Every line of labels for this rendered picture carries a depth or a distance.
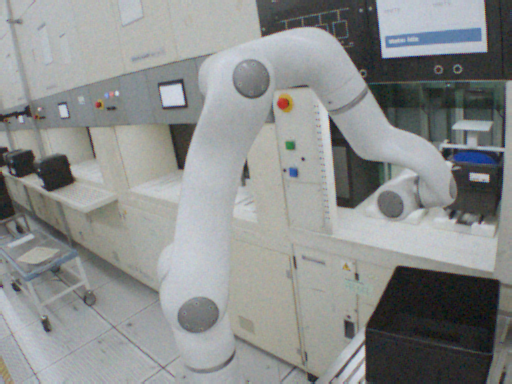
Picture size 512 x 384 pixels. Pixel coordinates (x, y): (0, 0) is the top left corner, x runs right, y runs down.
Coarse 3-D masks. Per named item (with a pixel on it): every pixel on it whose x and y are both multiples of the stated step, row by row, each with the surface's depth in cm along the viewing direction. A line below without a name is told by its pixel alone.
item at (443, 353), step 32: (416, 288) 96; (448, 288) 91; (480, 288) 86; (384, 320) 92; (416, 320) 98; (448, 320) 94; (480, 320) 88; (384, 352) 77; (416, 352) 72; (448, 352) 67; (480, 352) 63
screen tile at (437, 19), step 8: (432, 0) 82; (472, 0) 76; (440, 8) 82; (448, 8) 81; (456, 8) 79; (464, 8) 78; (472, 8) 77; (432, 16) 84; (440, 16) 83; (448, 16) 81; (456, 16) 80; (464, 16) 79; (472, 16) 77; (480, 16) 76; (432, 24) 85; (440, 24) 83; (448, 24) 82
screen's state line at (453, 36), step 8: (424, 32) 87; (432, 32) 86; (440, 32) 84; (448, 32) 83; (456, 32) 82; (464, 32) 80; (472, 32) 79; (480, 32) 78; (384, 40) 95; (392, 40) 94; (400, 40) 92; (408, 40) 91; (416, 40) 89; (424, 40) 88; (432, 40) 86; (440, 40) 85; (448, 40) 84; (456, 40) 82; (464, 40) 81; (472, 40) 80; (480, 40) 78
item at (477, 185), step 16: (464, 128) 111; (480, 128) 108; (448, 144) 122; (464, 176) 112; (480, 176) 108; (496, 176) 105; (464, 192) 114; (480, 192) 110; (496, 192) 106; (448, 208) 121; (464, 208) 116; (480, 208) 112; (496, 208) 109; (480, 224) 114
